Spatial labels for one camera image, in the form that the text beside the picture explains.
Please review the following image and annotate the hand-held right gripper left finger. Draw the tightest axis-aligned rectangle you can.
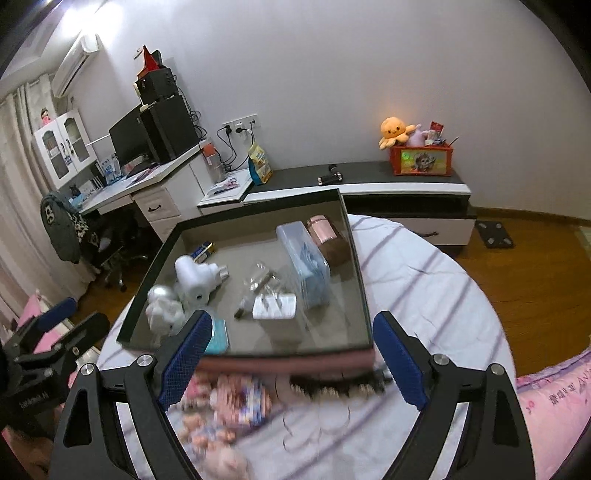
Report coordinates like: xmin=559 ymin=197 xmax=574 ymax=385
xmin=53 ymin=309 xmax=214 ymax=480

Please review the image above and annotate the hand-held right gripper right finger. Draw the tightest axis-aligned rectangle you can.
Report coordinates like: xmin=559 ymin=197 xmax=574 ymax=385
xmin=372 ymin=311 xmax=536 ymax=480

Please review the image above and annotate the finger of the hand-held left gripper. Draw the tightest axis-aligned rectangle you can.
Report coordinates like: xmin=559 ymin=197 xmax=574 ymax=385
xmin=34 ymin=296 xmax=78 ymax=333
xmin=51 ymin=312 xmax=112 ymax=365

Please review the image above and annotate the teal case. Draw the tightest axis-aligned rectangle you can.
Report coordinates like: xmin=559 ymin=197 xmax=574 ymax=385
xmin=203 ymin=313 xmax=230 ymax=355

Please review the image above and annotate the white astronaut figurine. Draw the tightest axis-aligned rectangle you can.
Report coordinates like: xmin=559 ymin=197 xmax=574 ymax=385
xmin=146 ymin=285 xmax=185 ymax=334

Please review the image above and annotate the pink box with black rim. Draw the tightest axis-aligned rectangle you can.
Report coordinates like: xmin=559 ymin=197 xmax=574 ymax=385
xmin=116 ymin=188 xmax=376 ymax=374

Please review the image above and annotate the white charger plug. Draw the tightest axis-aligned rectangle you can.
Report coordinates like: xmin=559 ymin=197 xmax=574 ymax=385
xmin=252 ymin=292 xmax=297 ymax=320

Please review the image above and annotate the clear plastic packet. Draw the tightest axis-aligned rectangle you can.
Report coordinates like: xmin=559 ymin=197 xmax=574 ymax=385
xmin=242 ymin=262 xmax=282 ymax=294

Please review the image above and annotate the clear box of blue masks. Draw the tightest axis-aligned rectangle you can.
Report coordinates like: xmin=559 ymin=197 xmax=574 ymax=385
xmin=276 ymin=220 xmax=332 ymax=309

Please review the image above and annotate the rose gold can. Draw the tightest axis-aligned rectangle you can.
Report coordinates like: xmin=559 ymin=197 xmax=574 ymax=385
xmin=307 ymin=213 xmax=352 ymax=267

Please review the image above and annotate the black hair clip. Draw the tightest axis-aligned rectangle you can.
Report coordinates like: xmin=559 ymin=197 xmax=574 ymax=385
xmin=288 ymin=364 xmax=393 ymax=398

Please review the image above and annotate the small pink doll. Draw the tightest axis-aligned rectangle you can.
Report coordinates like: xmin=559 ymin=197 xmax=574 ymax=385
xmin=178 ymin=411 xmax=236 ymax=446
xmin=203 ymin=445 xmax=252 ymax=480

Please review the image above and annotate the round table with striped cloth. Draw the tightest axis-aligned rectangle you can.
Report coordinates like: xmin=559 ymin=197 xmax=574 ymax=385
xmin=95 ymin=212 xmax=518 ymax=480

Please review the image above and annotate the black office chair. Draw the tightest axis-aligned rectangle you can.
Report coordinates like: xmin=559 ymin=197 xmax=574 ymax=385
xmin=69 ymin=215 xmax=153 ymax=292

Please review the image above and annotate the grey jacket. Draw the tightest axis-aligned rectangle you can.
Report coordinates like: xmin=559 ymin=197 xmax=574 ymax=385
xmin=39 ymin=191 xmax=100 ymax=265

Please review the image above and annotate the cream curtain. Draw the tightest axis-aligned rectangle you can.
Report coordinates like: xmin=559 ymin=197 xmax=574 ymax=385
xmin=0 ymin=76 xmax=93 ymax=324

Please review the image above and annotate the white desk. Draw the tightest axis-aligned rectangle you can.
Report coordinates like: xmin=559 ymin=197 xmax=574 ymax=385
xmin=78 ymin=138 xmax=218 ymax=241

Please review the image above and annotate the blue white product box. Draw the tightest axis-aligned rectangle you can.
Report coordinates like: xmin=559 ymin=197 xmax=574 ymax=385
xmin=99 ymin=154 xmax=122 ymax=185

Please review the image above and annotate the black bathroom scale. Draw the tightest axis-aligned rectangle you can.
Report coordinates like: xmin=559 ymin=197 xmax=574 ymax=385
xmin=475 ymin=220 xmax=515 ymax=250

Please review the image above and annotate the white glass-door cabinet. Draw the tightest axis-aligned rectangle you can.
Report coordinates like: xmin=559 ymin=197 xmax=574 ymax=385
xmin=31 ymin=109 xmax=90 ymax=190

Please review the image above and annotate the pink printed quilt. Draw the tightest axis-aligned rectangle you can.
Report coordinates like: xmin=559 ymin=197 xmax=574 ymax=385
xmin=515 ymin=346 xmax=591 ymax=480

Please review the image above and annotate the black computer monitor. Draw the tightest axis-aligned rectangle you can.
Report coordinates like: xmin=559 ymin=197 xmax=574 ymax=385
xmin=108 ymin=104 xmax=155 ymax=169

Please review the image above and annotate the black white low cabinet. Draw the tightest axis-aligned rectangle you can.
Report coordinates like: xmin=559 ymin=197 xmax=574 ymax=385
xmin=242 ymin=159 xmax=478 ymax=257

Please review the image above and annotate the orange printed storage box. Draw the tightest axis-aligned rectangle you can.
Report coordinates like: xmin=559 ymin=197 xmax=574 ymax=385
xmin=389 ymin=143 xmax=455 ymax=177

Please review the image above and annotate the red capped bottle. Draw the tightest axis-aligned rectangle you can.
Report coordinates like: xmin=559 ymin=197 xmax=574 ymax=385
xmin=203 ymin=143 xmax=227 ymax=183

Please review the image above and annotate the yellow blue snack bag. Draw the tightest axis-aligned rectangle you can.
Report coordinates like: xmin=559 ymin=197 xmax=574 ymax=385
xmin=248 ymin=143 xmax=273 ymax=185

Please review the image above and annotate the black computer tower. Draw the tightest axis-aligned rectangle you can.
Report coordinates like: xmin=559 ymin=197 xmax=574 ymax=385
xmin=139 ymin=93 xmax=199 ymax=163

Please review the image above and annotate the orange octopus plush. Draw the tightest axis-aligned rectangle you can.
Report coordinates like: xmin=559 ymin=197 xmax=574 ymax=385
xmin=379 ymin=117 xmax=416 ymax=150

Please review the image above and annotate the black speaker box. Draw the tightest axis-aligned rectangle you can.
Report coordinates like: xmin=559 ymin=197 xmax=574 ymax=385
xmin=134 ymin=67 xmax=178 ymax=104

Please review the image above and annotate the white air conditioner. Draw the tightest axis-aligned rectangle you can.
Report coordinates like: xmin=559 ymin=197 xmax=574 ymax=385
xmin=50 ymin=34 xmax=101 ymax=97

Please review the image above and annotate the white wall outlet strip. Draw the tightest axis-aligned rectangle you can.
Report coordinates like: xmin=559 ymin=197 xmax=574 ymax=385
xmin=222 ymin=115 xmax=259 ymax=134

